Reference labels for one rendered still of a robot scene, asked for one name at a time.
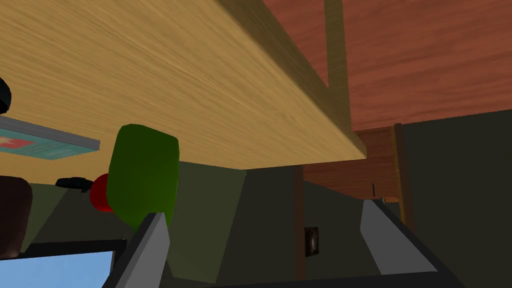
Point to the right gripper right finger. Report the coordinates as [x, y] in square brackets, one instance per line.
[394, 244]

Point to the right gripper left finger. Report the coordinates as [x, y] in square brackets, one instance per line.
[150, 256]

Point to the red round fruit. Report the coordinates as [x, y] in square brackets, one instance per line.
[98, 194]

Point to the window with blue sky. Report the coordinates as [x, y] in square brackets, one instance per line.
[56, 270]

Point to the small black flat object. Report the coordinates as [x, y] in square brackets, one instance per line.
[74, 183]

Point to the dark brown rounded object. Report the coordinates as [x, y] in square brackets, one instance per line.
[14, 216]

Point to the teal book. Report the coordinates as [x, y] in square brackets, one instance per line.
[44, 144]

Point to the light wooden table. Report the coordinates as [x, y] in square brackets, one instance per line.
[192, 80]

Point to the black round object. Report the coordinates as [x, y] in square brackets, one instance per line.
[4, 96]

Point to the small dark wall frame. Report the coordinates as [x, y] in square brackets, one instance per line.
[311, 241]

